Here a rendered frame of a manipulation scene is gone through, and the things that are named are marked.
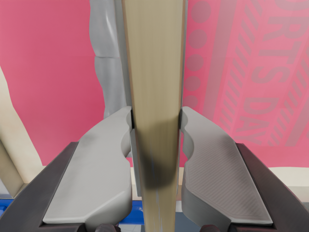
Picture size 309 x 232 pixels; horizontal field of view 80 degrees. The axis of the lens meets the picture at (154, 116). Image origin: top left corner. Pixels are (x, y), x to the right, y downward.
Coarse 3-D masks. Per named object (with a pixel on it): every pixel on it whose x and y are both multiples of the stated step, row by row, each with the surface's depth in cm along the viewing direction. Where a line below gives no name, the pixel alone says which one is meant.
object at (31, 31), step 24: (0, 0) 21; (24, 0) 21; (48, 0) 21; (72, 0) 21; (0, 24) 22; (24, 24) 22; (48, 24) 22; (72, 24) 22; (0, 48) 24; (24, 48) 24; (48, 48) 24; (72, 48) 24
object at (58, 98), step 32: (0, 64) 25; (32, 64) 25; (64, 64) 25; (32, 96) 27; (64, 96) 27; (96, 96) 27; (32, 128) 30; (64, 128) 30; (128, 160) 34; (288, 160) 34
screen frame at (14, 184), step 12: (0, 144) 32; (0, 156) 32; (0, 168) 32; (12, 168) 35; (0, 180) 32; (12, 180) 35; (0, 192) 34; (12, 192) 35; (132, 192) 36; (180, 192) 36; (300, 192) 36; (180, 204) 35
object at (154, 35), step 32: (128, 0) 8; (160, 0) 8; (128, 32) 9; (160, 32) 9; (128, 64) 10; (160, 64) 10; (160, 96) 11; (160, 128) 12; (160, 160) 13; (160, 192) 15; (160, 224) 17
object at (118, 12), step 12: (120, 0) 14; (120, 12) 14; (120, 24) 14; (120, 36) 15; (120, 48) 15; (120, 60) 16; (132, 132) 20; (180, 132) 20; (132, 144) 20; (180, 144) 21; (132, 156) 21
